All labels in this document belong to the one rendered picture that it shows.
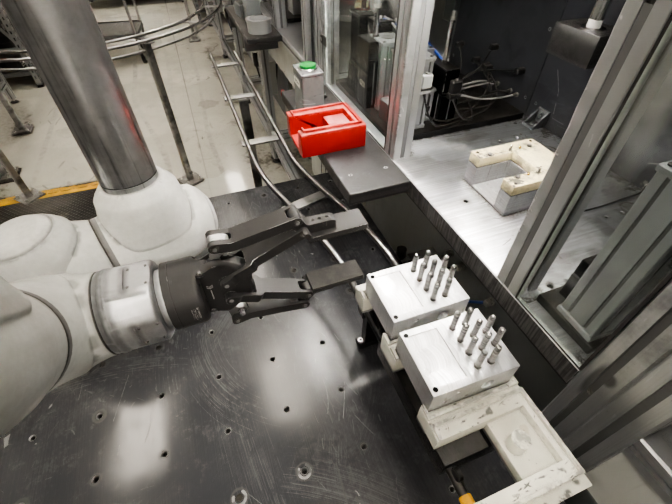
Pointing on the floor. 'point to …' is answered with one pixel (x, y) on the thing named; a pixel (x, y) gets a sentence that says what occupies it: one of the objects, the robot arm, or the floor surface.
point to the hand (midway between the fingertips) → (341, 250)
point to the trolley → (123, 27)
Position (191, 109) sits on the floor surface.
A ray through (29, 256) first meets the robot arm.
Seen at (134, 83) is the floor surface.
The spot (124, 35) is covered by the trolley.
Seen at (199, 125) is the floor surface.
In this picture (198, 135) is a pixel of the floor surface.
